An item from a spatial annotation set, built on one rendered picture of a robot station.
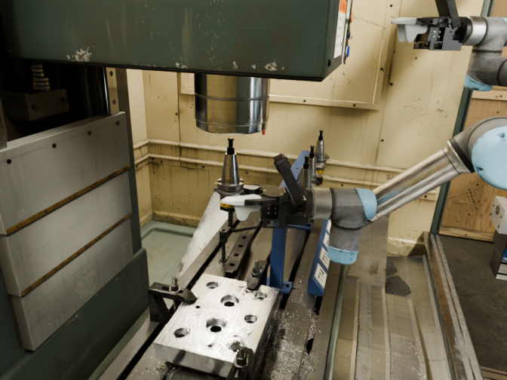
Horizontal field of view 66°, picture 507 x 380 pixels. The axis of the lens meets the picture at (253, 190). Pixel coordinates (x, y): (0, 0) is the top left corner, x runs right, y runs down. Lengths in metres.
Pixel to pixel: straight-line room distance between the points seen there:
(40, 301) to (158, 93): 1.26
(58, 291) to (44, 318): 0.07
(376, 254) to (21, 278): 1.36
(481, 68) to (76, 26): 1.02
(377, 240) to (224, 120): 1.24
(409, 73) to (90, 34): 1.32
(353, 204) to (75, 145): 0.71
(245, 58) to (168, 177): 1.55
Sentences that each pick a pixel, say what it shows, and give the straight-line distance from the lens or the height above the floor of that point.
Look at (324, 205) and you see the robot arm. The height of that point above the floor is 1.29.
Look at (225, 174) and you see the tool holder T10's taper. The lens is 0.89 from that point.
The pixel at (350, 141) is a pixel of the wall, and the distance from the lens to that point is 1.87.
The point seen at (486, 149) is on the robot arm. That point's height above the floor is 1.46.
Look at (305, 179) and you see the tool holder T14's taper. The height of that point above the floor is 1.26.
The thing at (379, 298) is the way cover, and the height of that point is 0.72.
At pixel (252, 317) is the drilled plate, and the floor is 0.98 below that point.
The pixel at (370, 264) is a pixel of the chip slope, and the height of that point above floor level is 0.74.
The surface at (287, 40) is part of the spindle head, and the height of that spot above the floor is 1.65.
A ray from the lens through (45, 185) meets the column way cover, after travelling 1.05.
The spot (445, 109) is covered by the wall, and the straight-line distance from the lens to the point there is 1.85.
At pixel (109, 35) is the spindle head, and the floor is 1.64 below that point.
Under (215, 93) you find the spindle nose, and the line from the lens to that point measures 0.78.
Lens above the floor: 1.66
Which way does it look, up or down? 22 degrees down
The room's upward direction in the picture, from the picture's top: 2 degrees clockwise
